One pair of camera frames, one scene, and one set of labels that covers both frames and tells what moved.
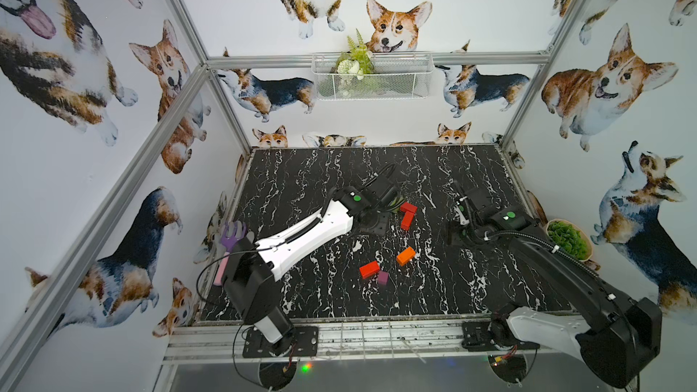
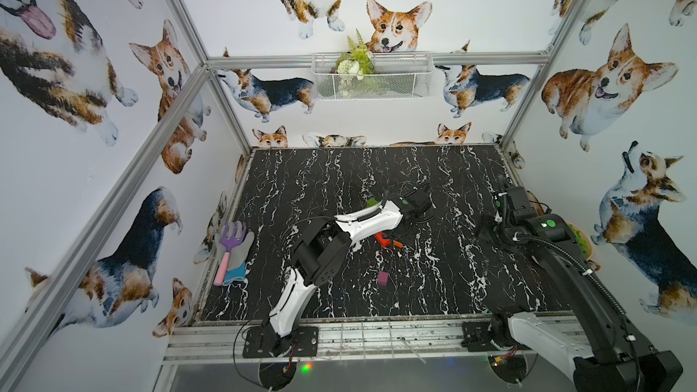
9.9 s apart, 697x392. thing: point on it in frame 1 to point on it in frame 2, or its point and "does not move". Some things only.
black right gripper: [456, 221] to [500, 244]
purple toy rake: [229, 241] does not move
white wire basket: [399, 75] does not move
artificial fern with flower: [356, 61] does not move
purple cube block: [383, 278] does not move
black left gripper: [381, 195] to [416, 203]
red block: [369, 269] to [384, 242]
